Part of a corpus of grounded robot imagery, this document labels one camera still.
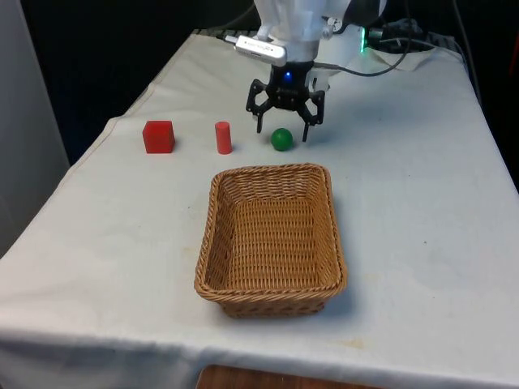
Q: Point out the wicker basket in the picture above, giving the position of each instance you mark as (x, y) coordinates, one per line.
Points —
(267, 227)

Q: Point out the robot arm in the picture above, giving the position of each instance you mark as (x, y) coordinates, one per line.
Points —
(300, 24)

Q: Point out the red cube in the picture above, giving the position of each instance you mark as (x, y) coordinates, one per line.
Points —
(159, 138)

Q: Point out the green ball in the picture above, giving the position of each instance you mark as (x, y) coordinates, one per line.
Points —
(281, 139)

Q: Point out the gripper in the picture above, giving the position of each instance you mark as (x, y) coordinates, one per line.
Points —
(291, 83)

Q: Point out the red cylinder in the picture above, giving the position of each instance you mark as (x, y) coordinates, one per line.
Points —
(224, 139)

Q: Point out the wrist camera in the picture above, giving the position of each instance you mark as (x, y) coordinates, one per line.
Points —
(261, 49)

